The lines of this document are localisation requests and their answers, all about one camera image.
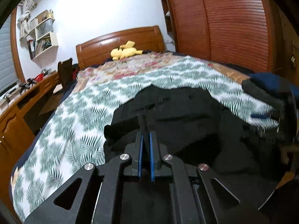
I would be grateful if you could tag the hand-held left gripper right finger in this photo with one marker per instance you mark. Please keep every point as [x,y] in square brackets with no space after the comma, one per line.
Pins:
[151,156]

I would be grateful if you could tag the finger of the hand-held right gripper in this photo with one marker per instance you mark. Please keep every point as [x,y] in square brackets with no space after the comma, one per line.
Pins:
[259,116]

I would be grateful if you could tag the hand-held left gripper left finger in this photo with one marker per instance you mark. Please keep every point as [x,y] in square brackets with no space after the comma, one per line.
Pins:
[140,155]

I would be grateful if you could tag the black double-breasted coat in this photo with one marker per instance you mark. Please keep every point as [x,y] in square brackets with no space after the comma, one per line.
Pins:
[191,133]

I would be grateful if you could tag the folded dark grey garment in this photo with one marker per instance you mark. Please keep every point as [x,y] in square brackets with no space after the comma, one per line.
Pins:
[264,98]

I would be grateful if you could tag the wooden room door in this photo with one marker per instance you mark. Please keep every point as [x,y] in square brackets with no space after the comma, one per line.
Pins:
[289,32]

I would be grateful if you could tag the floral blanket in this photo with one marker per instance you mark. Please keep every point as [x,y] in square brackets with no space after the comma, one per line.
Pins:
[130,67]

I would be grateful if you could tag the wooden louvred wardrobe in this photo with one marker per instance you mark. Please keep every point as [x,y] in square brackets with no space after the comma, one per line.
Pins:
[229,21]

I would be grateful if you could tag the yellow plush toy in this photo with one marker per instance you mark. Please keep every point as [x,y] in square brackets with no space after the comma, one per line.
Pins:
[123,51]

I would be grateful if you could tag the dark brown chair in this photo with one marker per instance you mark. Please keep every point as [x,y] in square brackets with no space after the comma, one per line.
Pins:
[65,72]

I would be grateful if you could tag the red basket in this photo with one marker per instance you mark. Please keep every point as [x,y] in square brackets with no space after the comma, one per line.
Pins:
[39,77]

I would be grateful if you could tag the wooden desk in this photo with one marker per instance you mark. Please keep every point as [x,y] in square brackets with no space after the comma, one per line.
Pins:
[14,121]

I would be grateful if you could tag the black device on desk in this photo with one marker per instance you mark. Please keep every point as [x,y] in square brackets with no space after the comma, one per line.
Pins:
[28,84]

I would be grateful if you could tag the white paper bag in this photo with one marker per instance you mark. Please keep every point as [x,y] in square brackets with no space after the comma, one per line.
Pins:
[43,29]

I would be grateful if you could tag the grey window blind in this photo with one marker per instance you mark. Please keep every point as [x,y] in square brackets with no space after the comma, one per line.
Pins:
[7,58]

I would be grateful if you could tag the beige tied curtain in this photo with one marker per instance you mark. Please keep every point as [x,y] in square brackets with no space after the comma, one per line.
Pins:
[25,21]

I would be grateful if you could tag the white wall shelf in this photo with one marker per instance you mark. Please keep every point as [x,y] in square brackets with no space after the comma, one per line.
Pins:
[43,42]

